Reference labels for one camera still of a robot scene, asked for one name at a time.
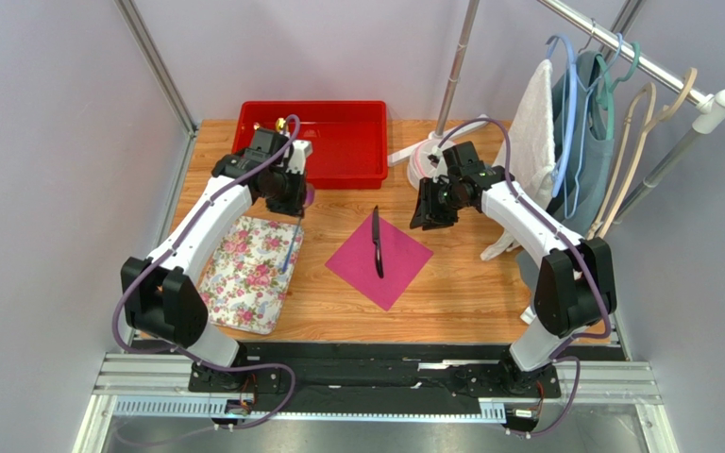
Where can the blue-grey garment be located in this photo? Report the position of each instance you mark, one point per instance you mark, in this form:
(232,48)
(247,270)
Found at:
(591,156)

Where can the blue hanger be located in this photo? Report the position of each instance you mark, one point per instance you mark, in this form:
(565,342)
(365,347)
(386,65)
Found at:
(569,109)

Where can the floral tray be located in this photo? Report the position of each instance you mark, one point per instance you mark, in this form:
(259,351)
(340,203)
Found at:
(243,286)

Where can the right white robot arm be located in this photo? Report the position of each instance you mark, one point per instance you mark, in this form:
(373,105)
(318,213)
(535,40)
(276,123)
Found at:
(575,285)

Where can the beige hanger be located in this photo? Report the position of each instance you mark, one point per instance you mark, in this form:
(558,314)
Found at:
(626,159)
(667,111)

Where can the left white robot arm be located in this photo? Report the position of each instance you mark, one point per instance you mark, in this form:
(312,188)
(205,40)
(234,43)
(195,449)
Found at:
(159,291)

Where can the green hanger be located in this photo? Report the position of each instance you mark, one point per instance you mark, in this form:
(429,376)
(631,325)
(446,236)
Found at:
(606,87)

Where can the white towel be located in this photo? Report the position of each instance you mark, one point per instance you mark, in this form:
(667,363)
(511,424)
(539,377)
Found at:
(532,138)

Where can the iridescent purple spoon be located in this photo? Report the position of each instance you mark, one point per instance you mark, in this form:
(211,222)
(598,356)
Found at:
(308,201)

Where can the white round mesh basket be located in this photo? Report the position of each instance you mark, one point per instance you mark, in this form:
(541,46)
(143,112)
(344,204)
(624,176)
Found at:
(426,161)

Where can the magenta paper napkin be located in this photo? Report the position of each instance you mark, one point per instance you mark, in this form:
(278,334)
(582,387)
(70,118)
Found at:
(403,259)

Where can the red plastic bin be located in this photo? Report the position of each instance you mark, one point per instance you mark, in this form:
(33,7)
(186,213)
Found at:
(349,138)

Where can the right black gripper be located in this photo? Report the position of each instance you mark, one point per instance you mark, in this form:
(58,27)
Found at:
(433,205)

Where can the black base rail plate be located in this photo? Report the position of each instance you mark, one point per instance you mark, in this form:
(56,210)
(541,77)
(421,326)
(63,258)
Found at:
(378,379)

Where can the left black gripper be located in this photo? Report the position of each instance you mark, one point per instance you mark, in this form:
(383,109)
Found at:
(293,206)

